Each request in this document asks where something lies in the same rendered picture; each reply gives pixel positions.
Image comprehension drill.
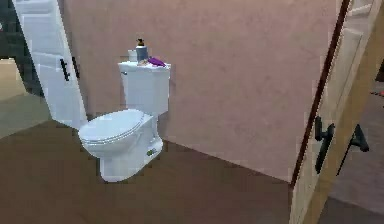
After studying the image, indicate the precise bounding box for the white room door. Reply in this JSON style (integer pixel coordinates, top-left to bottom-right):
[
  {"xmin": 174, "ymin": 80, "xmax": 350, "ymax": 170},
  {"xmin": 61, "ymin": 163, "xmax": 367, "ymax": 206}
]
[{"xmin": 11, "ymin": 0, "xmax": 88, "ymax": 131}]

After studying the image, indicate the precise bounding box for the grey soap dispenser bottle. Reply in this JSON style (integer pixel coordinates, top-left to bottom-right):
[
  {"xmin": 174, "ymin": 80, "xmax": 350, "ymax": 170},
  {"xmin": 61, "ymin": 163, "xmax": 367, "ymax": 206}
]
[{"xmin": 135, "ymin": 38, "xmax": 149, "ymax": 64}]

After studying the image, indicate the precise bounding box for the purple cloth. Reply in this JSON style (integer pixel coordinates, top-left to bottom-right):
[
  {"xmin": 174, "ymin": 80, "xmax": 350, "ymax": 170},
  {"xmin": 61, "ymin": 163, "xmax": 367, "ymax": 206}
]
[{"xmin": 147, "ymin": 56, "xmax": 167, "ymax": 68}]

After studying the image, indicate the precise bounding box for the beige wooden room door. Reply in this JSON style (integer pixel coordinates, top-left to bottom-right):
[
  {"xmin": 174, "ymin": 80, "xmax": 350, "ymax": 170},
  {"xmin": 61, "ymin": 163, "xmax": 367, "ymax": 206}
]
[{"xmin": 288, "ymin": 0, "xmax": 384, "ymax": 224}]

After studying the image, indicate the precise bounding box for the black door handle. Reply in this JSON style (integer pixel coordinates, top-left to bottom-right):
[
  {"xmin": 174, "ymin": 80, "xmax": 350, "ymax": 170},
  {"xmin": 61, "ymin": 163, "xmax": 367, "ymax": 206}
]
[
  {"xmin": 314, "ymin": 115, "xmax": 336, "ymax": 175},
  {"xmin": 71, "ymin": 56, "xmax": 81, "ymax": 79}
]

